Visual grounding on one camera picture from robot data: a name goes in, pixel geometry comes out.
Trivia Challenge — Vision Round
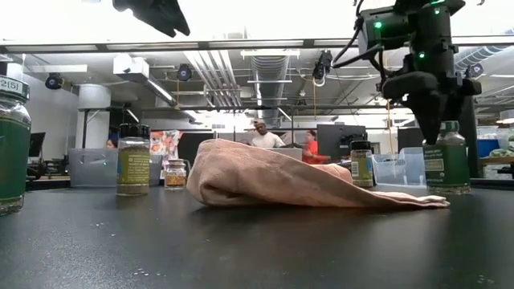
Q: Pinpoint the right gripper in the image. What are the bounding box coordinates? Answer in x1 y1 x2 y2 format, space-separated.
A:
381 50 482 145

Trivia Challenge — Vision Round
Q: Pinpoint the yellow label black lid jar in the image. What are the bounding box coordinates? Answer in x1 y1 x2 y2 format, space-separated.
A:
116 123 152 197
350 140 374 189

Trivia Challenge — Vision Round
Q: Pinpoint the long overhead beam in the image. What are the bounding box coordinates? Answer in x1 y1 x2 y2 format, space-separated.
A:
0 39 514 54

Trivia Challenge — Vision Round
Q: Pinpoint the black partition panel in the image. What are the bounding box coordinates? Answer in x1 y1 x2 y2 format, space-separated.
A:
457 95 480 179

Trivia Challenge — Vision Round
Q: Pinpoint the blue storage container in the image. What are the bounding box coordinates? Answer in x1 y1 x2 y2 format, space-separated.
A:
476 137 502 159

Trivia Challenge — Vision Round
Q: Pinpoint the wooden side table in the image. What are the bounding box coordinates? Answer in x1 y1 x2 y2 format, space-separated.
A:
479 155 514 180

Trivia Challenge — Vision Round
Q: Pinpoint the clear plastic bin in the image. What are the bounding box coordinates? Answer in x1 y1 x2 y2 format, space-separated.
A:
371 146 427 189
267 147 304 162

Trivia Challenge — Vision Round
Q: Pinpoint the white round column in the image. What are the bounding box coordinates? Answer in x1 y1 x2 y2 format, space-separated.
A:
76 83 112 150

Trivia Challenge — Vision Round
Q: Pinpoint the black hanging ceiling device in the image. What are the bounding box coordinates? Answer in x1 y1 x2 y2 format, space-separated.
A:
312 49 335 88

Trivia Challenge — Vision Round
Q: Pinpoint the floral patterned cloth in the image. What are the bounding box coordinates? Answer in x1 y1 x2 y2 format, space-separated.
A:
149 129 185 180

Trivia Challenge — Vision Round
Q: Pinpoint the dark partition screen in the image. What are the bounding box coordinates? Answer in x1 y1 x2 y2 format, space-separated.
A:
177 132 214 166

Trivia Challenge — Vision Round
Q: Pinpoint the smoky grey plastic bin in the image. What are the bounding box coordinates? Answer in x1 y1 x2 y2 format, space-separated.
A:
67 148 164 189

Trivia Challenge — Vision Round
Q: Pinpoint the small black monitor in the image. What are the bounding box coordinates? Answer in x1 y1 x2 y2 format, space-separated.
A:
27 131 47 159

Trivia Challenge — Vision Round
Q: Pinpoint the pink towel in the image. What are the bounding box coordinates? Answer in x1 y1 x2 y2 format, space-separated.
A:
186 138 451 210

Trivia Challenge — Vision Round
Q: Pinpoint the black table mat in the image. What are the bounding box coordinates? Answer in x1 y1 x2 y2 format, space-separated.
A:
0 185 514 289

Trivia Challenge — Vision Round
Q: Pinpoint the round ceiling camera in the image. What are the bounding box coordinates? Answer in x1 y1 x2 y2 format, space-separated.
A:
467 62 485 79
44 72 64 91
176 63 194 83

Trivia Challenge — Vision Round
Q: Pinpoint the silver ventilation duct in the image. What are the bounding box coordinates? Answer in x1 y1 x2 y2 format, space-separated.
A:
250 53 292 128
455 27 514 74

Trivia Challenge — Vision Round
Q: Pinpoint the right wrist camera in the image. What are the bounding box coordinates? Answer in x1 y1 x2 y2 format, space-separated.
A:
357 6 419 55

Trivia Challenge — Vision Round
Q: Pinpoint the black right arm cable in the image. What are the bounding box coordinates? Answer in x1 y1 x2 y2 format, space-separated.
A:
332 0 385 70

